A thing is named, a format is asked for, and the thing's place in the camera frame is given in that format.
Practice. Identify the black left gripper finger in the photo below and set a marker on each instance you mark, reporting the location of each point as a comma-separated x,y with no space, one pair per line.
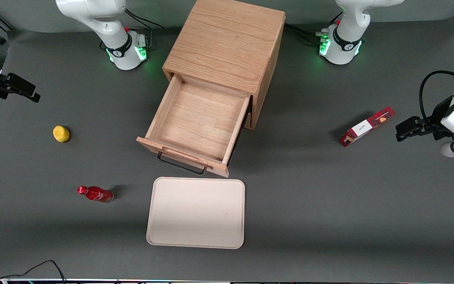
408,124
412,135

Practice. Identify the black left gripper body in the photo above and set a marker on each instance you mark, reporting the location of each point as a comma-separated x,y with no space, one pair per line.
436,119

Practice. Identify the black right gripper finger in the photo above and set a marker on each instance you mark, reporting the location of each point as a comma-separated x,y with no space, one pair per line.
20,83
24,96

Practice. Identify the wooden cabinet drawer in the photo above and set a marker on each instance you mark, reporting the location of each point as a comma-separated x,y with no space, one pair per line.
201,118

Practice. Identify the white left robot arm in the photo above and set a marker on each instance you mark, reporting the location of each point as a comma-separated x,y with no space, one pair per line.
347,35

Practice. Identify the wooden two-drawer cabinet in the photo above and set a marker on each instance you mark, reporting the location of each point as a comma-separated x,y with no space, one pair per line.
227,43

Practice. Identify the red tartan shortbread box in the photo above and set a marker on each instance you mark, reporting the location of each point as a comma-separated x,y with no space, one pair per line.
365,127

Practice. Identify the yellow lemon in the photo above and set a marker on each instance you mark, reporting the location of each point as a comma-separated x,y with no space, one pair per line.
61,133

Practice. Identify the red bottle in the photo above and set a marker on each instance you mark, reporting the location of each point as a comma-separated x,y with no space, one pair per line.
95,194

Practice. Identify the beige rectangular tray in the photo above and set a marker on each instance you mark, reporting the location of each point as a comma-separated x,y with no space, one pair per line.
196,213

